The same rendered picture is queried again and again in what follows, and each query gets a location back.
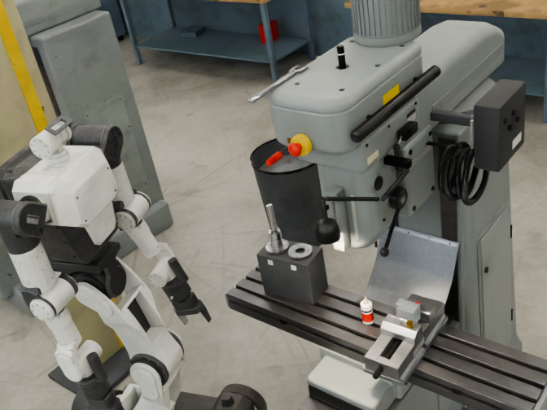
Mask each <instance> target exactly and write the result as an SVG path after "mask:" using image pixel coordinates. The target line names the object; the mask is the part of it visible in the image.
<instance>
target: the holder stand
mask: <svg viewBox="0 0 547 410"><path fill-rule="evenodd" d="M282 242H283V246H282V247H281V248H279V249H273V248H271V246H270V241H268V242H267V243H266V244H265V246H264V247H263V248H262V249H261V250H260V251H259V252H258V253H257V255H256V257H257V260H258V264H259V268H260V275H261V279H262V282H263V287H264V291H265V293H267V294H272V295H276V296H279V297H283V298H286V299H292V300H295V301H299V302H302V303H307V304H311V305H315V303H316V302H317V301H318V300H319V298H320V297H321V296H322V294H323V293H324V291H325V290H326V288H327V287H328V282H327V277H326V267H325V261H324V256H323V251H322V247H319V246H312V245H309V244H306V243H299V242H292V241H287V240H285V239H283V240H282Z"/></svg>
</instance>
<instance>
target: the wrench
mask: <svg viewBox="0 0 547 410"><path fill-rule="evenodd" d="M298 68H300V65H296V66H294V67H293V68H291V70H289V73H287V74H286V75H285V76H283V77H282V78H280V79H279V80H277V81H275V82H274V83H273V84H272V85H270V86H268V87H267V88H265V89H263V90H262V91H260V92H259V93H258V94H256V95H255V96H253V97H252V98H250V99H248V100H247V101H248V102H249V103H254V102H256V101H257V100H259V99H260V98H262V97H264V96H265V95H266V94H268V93H269V92H271V91H272V90H273V89H275V88H277V87H278V86H280V85H281V84H282V83H284V82H285V81H287V80H289V79H290V78H292V77H293V76H294V75H295V74H297V73H299V74H300V73H302V72H304V71H305V70H307V69H308V68H309V66H304V67H303V68H301V69H300V70H297V69H298Z"/></svg>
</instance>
